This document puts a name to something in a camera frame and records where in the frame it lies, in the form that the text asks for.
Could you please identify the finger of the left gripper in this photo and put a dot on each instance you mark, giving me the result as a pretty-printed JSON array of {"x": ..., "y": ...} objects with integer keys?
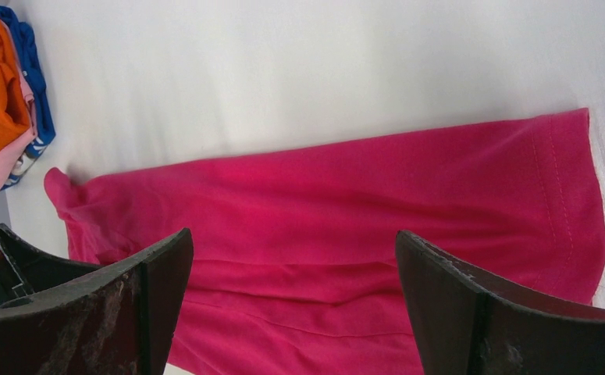
[{"x": 25, "y": 269}]

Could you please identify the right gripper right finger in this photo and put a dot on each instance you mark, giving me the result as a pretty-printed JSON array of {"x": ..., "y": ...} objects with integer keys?
[{"x": 467, "y": 320}]

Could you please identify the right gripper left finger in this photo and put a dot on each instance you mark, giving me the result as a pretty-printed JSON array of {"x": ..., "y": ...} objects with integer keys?
[{"x": 119, "y": 319}]

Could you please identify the crimson red t-shirt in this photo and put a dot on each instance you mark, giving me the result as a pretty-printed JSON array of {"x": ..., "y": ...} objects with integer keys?
[{"x": 294, "y": 267}]

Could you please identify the pink folded t-shirt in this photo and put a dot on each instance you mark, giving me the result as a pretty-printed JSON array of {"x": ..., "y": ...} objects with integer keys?
[{"x": 13, "y": 161}]

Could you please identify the blue folded t-shirt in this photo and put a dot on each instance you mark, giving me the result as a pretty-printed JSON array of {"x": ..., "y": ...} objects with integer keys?
[{"x": 24, "y": 38}]

